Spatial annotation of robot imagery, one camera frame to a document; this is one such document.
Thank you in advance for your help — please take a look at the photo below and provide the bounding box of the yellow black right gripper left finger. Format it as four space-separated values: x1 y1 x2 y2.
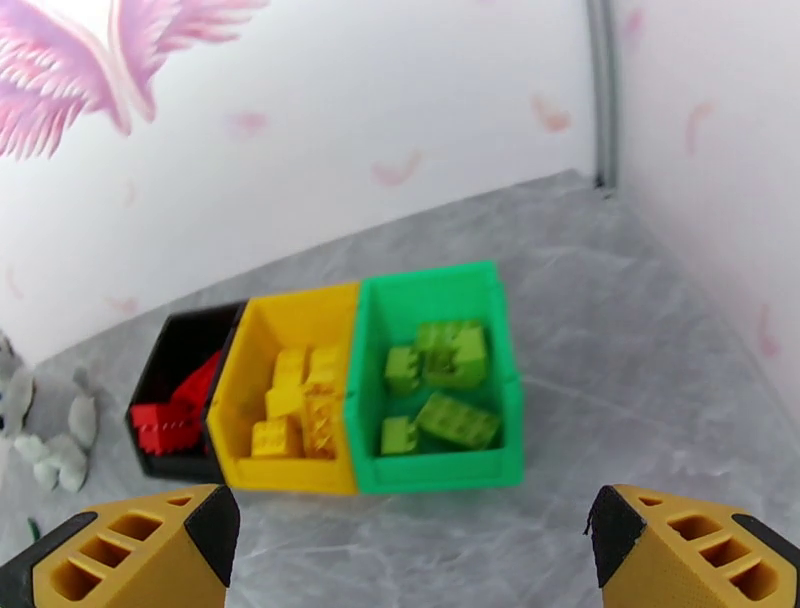
0 482 242 608

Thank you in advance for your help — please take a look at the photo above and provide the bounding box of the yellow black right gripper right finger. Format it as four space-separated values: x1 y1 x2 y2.
586 484 800 608

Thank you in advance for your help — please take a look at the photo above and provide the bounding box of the red lego brick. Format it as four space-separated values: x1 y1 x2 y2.
169 348 226 411
126 401 209 456

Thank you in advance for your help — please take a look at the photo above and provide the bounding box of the green lego brick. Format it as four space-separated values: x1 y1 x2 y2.
427 323 490 390
415 392 503 450
414 319 458 358
379 415 420 456
382 344 423 396

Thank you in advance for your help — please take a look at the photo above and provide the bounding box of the yellow rounded lego brick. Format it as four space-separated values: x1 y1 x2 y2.
309 343 345 383

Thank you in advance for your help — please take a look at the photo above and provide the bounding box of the grey white husky plush toy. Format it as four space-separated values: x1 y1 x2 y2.
0 334 100 495

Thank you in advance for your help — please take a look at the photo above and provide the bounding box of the yellow plastic bin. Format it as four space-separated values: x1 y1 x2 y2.
206 281 364 498

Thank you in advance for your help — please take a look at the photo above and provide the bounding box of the black plastic bin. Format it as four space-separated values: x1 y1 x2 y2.
124 299 251 486

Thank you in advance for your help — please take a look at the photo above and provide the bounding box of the green plastic bin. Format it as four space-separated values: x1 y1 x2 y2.
342 260 526 496

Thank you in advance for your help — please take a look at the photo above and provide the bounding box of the aluminium frame post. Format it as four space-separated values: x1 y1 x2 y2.
584 0 621 200

